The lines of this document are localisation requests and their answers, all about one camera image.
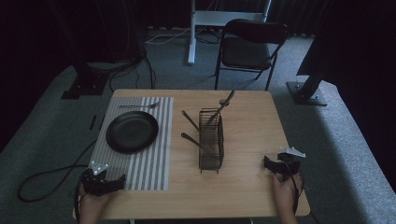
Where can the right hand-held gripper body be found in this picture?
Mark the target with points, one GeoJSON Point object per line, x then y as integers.
{"type": "Point", "coordinates": [289, 163]}

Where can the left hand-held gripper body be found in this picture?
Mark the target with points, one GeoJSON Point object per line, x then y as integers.
{"type": "Point", "coordinates": [93, 182]}

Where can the person's left hand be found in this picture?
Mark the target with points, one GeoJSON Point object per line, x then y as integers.
{"type": "Point", "coordinates": [93, 203]}

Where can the person's right hand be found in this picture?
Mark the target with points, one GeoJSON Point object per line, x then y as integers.
{"type": "Point", "coordinates": [285, 193]}

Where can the grey striped placemat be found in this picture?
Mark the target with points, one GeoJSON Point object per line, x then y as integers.
{"type": "Point", "coordinates": [155, 161]}

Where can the black round plate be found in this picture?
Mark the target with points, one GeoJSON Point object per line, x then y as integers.
{"type": "Point", "coordinates": [132, 132]}

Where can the black strips beside table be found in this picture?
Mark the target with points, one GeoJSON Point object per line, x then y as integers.
{"type": "Point", "coordinates": [97, 122]}

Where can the metal fork in basket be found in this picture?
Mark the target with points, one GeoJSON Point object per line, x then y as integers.
{"type": "Point", "coordinates": [222, 105]}

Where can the silver spoon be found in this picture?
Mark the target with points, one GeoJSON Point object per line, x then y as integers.
{"type": "Point", "coordinates": [224, 102]}

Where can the silver fork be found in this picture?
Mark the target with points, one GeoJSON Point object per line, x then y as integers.
{"type": "Point", "coordinates": [140, 106]}

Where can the black stand base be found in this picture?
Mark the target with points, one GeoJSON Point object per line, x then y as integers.
{"type": "Point", "coordinates": [85, 84]}

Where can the black folding chair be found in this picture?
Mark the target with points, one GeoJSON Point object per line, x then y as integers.
{"type": "Point", "coordinates": [249, 53]}

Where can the black stand with base plate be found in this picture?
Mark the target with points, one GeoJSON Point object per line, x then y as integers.
{"type": "Point", "coordinates": [308, 90]}

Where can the white desk frame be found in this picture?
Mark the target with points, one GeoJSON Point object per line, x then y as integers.
{"type": "Point", "coordinates": [214, 18]}

